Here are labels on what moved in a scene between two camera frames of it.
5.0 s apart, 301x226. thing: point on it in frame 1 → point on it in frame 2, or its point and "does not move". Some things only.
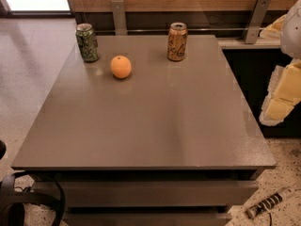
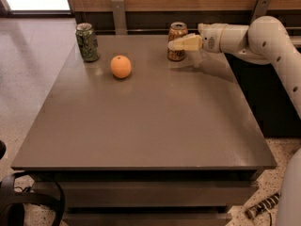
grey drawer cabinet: x=175 y=143 does not move
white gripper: x=292 y=32 → x=211 y=39
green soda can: x=87 y=41 does not move
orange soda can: x=177 y=41 does not move
